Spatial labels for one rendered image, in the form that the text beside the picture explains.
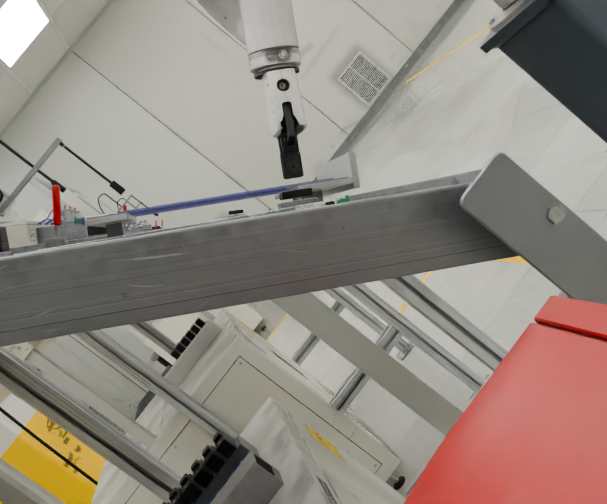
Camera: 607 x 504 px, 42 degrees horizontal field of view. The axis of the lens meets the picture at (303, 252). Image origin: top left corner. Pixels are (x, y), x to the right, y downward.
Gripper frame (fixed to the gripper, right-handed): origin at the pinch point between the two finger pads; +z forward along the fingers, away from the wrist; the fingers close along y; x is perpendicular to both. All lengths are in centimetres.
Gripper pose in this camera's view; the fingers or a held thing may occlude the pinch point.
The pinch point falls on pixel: (291, 166)
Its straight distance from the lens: 129.7
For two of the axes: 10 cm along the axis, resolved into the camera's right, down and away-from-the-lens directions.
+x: -9.8, 1.7, -1.5
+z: 1.6, 9.9, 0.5
